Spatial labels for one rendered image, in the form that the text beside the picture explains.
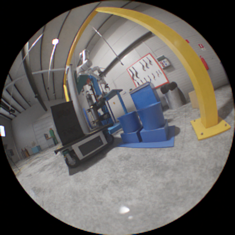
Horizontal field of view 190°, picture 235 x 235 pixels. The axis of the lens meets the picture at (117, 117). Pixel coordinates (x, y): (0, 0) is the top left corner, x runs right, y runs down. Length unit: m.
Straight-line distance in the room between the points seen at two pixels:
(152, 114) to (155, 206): 0.66
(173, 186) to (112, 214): 0.32
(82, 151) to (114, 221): 0.77
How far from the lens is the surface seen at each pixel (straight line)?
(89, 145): 0.93
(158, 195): 0.43
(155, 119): 0.68
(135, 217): 0.42
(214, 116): 0.82
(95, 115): 2.40
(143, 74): 3.38
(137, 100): 2.17
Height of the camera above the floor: 0.41
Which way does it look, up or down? 2 degrees down
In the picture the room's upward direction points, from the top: 22 degrees counter-clockwise
